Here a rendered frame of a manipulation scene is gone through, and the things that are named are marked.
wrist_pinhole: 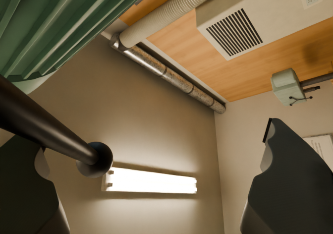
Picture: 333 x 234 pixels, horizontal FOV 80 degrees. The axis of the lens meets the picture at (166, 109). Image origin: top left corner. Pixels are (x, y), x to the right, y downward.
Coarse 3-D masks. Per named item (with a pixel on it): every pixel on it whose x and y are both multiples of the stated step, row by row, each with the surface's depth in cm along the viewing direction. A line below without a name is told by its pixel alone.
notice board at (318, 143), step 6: (306, 138) 244; (312, 138) 240; (318, 138) 237; (324, 138) 233; (330, 138) 229; (312, 144) 239; (318, 144) 235; (324, 144) 231; (330, 144) 228; (318, 150) 233; (324, 150) 230; (330, 150) 226; (324, 156) 228; (330, 156) 225; (330, 162) 223; (330, 168) 221
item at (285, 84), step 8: (280, 72) 187; (288, 72) 182; (328, 72) 205; (272, 80) 203; (280, 80) 186; (288, 80) 183; (296, 80) 188; (304, 80) 198; (312, 80) 193; (320, 80) 190; (280, 88) 196; (288, 88) 191; (296, 88) 190; (312, 88) 208; (280, 96) 206; (288, 96) 206; (296, 96) 206; (304, 96) 208; (288, 104) 224
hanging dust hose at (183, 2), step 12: (168, 0) 152; (180, 0) 144; (192, 0) 140; (204, 0) 142; (156, 12) 157; (168, 12) 151; (180, 12) 149; (144, 24) 164; (156, 24) 162; (168, 24) 162; (120, 36) 182; (132, 36) 175; (144, 36) 175
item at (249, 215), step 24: (288, 144) 9; (264, 168) 9; (288, 168) 8; (312, 168) 8; (264, 192) 7; (288, 192) 7; (312, 192) 7; (264, 216) 6; (288, 216) 6; (312, 216) 6
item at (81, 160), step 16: (0, 80) 6; (0, 96) 6; (16, 96) 6; (0, 112) 6; (16, 112) 6; (32, 112) 7; (48, 112) 9; (16, 128) 7; (32, 128) 8; (48, 128) 8; (64, 128) 10; (48, 144) 10; (64, 144) 11; (80, 144) 13; (96, 144) 19; (80, 160) 15; (96, 160) 18; (112, 160) 20; (96, 176) 19
